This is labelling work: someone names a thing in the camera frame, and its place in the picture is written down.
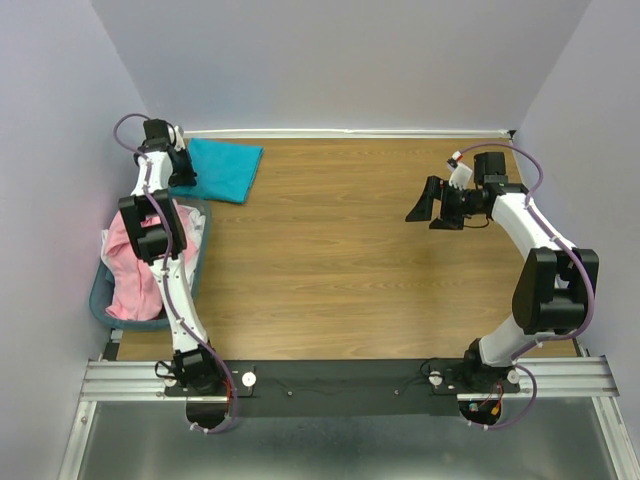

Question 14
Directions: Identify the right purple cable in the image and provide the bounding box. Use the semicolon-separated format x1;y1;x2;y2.
447;142;597;432

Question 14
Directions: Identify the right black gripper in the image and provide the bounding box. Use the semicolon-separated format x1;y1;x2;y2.
405;175;483;232

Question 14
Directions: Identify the aluminium rail frame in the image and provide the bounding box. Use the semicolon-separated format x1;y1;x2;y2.
57;127;640;480

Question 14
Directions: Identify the teal t shirt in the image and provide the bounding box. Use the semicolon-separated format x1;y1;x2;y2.
170;138;264;205

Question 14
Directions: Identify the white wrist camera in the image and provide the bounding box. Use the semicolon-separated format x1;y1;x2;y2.
448;162;474;190
167;123;185;152

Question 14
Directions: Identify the purple cable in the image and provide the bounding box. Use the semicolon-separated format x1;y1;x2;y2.
447;142;597;432
113;113;241;435

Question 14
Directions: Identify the blue plastic laundry basket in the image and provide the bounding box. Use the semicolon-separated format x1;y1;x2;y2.
89;197;212;332

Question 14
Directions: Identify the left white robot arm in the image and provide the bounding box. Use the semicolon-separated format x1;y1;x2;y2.
113;113;225;395

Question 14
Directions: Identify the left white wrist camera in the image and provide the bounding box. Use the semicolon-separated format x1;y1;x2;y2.
167;123;185;152

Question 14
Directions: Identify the pink t shirt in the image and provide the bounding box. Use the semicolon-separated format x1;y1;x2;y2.
102;202;191;322

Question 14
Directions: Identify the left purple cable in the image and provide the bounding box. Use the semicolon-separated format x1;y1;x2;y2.
113;113;241;435

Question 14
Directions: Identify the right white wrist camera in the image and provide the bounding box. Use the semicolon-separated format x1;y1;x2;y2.
448;162;474;190

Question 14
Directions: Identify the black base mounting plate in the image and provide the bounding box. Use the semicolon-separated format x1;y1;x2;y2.
163;358;520;418

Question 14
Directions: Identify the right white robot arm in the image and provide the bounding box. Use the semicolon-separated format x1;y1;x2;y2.
405;143;599;392

